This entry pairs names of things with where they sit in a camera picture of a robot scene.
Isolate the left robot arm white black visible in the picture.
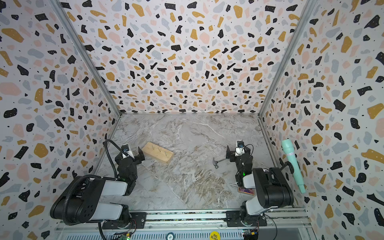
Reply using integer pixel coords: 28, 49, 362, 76
50, 145, 145, 228

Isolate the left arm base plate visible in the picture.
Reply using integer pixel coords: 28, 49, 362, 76
102, 212, 147, 231

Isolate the purple card box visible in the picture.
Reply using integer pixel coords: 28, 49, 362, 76
238, 187, 255, 196

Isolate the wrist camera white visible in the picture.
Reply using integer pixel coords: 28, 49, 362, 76
235, 141, 245, 157
121, 145, 135, 159

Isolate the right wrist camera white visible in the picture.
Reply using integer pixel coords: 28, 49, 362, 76
235, 141, 245, 157

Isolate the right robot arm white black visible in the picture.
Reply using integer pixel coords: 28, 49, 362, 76
226, 145, 295, 228

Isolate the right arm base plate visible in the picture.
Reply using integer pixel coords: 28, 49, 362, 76
225, 210, 267, 228

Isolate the light wooden block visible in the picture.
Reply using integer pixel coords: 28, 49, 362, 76
142, 142, 175, 164

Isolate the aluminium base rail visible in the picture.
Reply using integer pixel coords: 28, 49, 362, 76
52, 208, 316, 240

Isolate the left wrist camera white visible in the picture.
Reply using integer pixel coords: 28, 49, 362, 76
121, 145, 135, 159

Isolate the yellow round sticker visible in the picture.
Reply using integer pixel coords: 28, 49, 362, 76
209, 231, 221, 240

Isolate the steel claw hammer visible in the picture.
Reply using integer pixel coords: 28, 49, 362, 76
213, 159, 227, 169

